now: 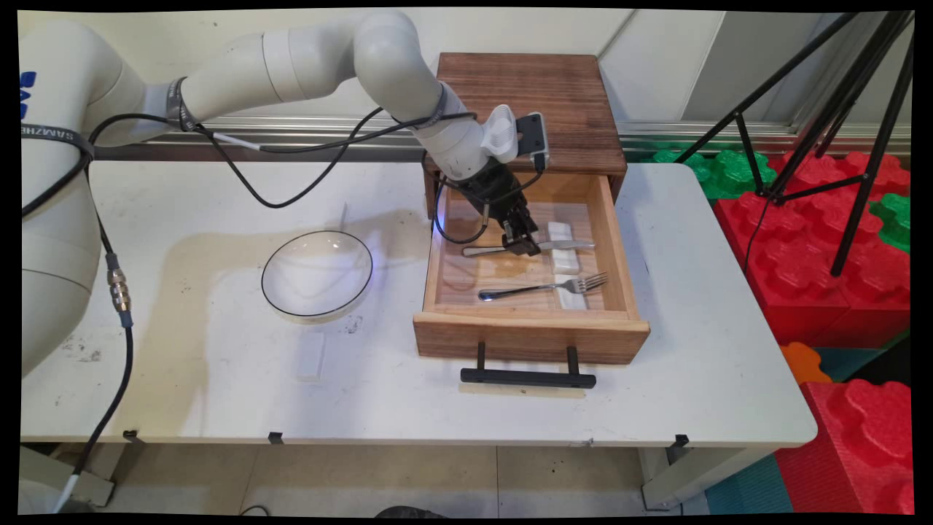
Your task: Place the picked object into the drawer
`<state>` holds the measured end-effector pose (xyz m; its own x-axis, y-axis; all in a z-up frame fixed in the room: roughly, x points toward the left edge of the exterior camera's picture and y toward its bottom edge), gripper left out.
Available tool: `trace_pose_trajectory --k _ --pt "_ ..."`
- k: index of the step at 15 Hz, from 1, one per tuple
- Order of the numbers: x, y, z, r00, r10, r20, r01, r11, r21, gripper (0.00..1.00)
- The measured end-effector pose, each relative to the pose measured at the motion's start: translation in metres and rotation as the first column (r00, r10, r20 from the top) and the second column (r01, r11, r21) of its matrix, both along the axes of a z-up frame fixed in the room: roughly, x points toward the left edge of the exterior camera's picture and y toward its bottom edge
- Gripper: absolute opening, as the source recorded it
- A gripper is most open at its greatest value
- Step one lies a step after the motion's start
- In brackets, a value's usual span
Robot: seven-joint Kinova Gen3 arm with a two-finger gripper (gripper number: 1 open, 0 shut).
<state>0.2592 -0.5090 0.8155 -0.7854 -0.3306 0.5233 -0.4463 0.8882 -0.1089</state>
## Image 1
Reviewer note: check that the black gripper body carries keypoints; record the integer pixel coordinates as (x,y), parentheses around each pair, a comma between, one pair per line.
(496,189)

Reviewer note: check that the white plate with black rim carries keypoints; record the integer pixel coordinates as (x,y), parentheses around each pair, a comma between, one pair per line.
(317,281)

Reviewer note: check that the large red foam block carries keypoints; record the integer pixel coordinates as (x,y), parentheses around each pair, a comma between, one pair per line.
(802,277)
(860,452)

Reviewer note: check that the aluminium wall rail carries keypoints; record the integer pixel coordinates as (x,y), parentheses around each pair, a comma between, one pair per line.
(729,131)

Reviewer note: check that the silver fork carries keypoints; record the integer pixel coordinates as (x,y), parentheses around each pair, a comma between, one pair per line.
(525,290)

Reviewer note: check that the black tripod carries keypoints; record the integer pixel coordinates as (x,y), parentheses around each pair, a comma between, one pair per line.
(867,146)

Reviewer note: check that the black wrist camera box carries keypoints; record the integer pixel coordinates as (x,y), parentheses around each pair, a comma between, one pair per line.
(532,135)

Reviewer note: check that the green foam block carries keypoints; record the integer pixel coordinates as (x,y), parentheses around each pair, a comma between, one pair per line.
(685,164)
(895,219)
(736,175)

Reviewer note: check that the white ribbed camera mount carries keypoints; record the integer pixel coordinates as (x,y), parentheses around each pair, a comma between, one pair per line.
(501,135)

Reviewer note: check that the light wooden drawer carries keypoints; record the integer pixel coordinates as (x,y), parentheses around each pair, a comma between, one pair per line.
(532,339)

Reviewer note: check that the orange foam block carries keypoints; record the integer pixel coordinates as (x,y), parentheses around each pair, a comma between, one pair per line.
(802,363)

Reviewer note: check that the dark wooden cabinet box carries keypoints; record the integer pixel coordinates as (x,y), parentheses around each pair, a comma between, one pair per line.
(568,95)

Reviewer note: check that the silver table knife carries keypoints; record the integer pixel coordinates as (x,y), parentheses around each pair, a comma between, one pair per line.
(568,245)

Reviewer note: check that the teal foam mat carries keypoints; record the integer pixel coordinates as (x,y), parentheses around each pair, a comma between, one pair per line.
(747,488)

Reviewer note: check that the white table leg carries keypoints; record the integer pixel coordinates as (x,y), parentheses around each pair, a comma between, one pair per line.
(95,485)
(685,477)

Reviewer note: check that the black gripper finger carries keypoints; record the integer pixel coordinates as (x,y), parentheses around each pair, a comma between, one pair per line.
(526,246)
(530,222)

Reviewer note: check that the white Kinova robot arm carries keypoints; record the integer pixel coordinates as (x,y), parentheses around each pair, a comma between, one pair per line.
(73,109)

